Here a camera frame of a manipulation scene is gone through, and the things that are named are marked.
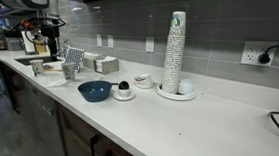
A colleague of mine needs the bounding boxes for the white light switch plate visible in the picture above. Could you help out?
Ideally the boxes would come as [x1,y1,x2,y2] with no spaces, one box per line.
[95,33,104,48]

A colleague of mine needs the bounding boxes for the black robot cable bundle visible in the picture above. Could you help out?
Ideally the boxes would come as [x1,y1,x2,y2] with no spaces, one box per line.
[1,12,68,48]

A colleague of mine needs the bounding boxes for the small white cup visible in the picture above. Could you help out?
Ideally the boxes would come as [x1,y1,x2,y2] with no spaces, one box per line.
[116,85,134,98]

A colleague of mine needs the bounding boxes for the empty patterned paper cup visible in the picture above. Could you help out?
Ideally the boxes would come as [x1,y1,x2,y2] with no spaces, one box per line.
[59,61,77,82]

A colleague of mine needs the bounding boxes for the white saucer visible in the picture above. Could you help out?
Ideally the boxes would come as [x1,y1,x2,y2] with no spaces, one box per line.
[112,88,137,103]

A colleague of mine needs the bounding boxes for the black white checkerboard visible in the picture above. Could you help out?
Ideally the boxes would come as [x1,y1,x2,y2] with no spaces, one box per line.
[63,46,86,74]

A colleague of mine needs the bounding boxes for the wooden spoon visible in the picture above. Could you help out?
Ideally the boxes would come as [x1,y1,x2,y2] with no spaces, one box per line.
[43,65,64,74]

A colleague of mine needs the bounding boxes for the white paper box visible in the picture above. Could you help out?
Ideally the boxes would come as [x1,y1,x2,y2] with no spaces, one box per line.
[81,52,104,70]

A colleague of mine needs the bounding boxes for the small white bowl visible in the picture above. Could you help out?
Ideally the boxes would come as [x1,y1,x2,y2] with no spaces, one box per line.
[133,72,155,91]

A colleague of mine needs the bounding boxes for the short white cup stack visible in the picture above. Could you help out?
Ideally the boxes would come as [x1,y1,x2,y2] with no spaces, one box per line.
[177,77,197,97]

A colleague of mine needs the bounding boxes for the metal napkin holder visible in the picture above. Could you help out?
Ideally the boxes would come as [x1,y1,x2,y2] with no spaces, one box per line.
[93,54,121,76]

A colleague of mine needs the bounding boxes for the black ball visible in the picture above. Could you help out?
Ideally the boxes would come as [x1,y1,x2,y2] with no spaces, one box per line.
[118,79,131,91]

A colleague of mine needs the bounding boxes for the black cabinet handle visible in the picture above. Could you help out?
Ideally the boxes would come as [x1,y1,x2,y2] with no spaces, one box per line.
[88,133,102,156]

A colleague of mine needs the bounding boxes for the steel dishwasher front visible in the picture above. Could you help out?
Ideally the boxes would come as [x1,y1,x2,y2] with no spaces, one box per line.
[18,80,74,156]

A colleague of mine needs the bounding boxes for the white paper napkin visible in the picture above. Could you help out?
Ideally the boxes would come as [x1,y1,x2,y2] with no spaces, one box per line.
[44,77,72,91]

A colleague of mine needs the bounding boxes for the tall paper cup stack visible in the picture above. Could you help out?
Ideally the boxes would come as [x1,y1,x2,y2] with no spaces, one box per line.
[160,9,189,95]

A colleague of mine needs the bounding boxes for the blue bowl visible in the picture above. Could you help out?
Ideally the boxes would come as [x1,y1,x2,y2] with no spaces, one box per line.
[75,78,114,105]

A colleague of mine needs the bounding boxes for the white double wall outlet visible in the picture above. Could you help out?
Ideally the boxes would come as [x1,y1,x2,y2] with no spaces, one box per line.
[240,38,279,69]

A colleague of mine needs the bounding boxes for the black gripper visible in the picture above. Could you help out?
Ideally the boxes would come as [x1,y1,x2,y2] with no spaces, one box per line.
[38,17,62,62]

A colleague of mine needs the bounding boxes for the white round tray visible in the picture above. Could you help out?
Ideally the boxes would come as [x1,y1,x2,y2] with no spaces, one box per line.
[154,81,198,103]

